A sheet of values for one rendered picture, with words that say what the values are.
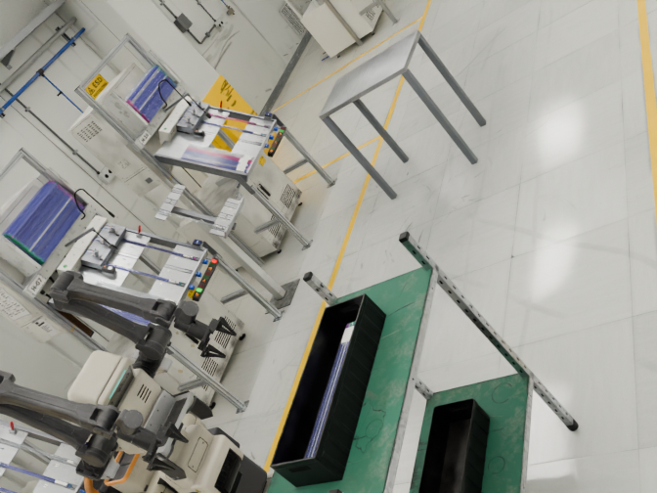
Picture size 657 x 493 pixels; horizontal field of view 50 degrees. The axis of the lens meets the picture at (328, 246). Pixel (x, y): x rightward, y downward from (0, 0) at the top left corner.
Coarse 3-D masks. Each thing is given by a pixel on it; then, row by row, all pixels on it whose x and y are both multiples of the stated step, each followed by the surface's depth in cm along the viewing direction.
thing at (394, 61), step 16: (416, 32) 442; (400, 48) 442; (368, 64) 464; (384, 64) 442; (400, 64) 422; (336, 80) 486; (352, 80) 462; (368, 80) 441; (384, 80) 425; (416, 80) 422; (448, 80) 460; (336, 96) 462; (352, 96) 441; (464, 96) 465; (368, 112) 496; (432, 112) 431; (336, 128) 462; (448, 128) 436; (352, 144) 470; (464, 144) 443
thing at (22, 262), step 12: (48, 168) 439; (0, 180) 417; (60, 180) 444; (72, 192) 448; (84, 204) 452; (0, 240) 399; (0, 252) 408; (12, 252) 405; (216, 252) 458; (12, 264) 413; (24, 264) 410; (36, 264) 409; (36, 276) 411; (36, 288) 408; (228, 300) 484; (168, 348) 405; (180, 384) 438; (192, 384) 428; (204, 384) 424
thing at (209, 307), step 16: (208, 304) 479; (208, 320) 474; (240, 320) 496; (112, 336) 488; (176, 336) 450; (192, 336) 459; (224, 336) 480; (112, 352) 467; (128, 352) 448; (192, 352) 455; (224, 352) 475; (176, 368) 442; (208, 368) 462; (224, 368) 471; (160, 384) 447; (176, 384) 441; (208, 400) 453
